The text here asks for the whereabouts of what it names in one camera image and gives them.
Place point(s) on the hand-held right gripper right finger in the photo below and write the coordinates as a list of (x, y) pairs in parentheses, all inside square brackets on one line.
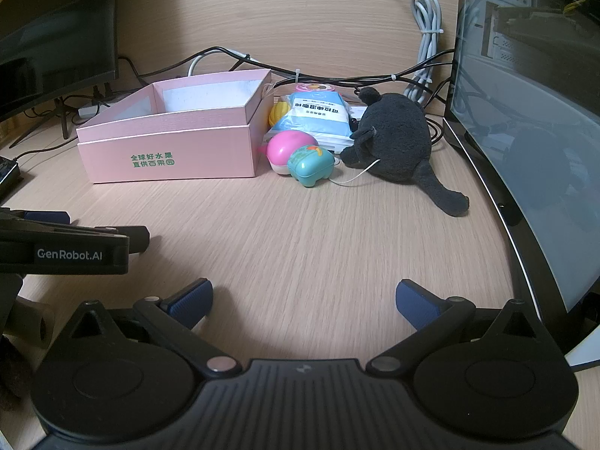
[(417, 302)]

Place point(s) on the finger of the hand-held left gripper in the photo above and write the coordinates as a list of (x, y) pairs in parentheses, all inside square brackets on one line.
[(47, 216), (135, 240)]

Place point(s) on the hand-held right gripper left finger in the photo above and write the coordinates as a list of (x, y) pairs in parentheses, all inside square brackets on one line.
[(190, 302)]

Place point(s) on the pink cardboard box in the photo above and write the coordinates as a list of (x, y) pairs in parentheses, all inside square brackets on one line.
[(178, 150)]

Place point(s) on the black plush toy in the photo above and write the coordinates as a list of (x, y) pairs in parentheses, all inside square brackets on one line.
[(398, 140)]

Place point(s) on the teal plastic toy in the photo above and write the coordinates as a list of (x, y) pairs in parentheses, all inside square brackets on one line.
[(309, 166)]

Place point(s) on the pink egg-shaped toy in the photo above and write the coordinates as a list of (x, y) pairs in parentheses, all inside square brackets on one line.
[(286, 147)]

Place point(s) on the yellow plastic toy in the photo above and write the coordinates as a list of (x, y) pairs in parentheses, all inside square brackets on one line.
[(277, 113)]

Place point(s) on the blue wipes packet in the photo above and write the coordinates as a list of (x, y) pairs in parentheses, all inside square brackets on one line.
[(311, 115)]

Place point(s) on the pink round toy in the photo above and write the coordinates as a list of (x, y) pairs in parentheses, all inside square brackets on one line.
[(311, 88)]

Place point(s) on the black computer monitor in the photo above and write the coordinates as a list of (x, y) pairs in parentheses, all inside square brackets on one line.
[(51, 28)]

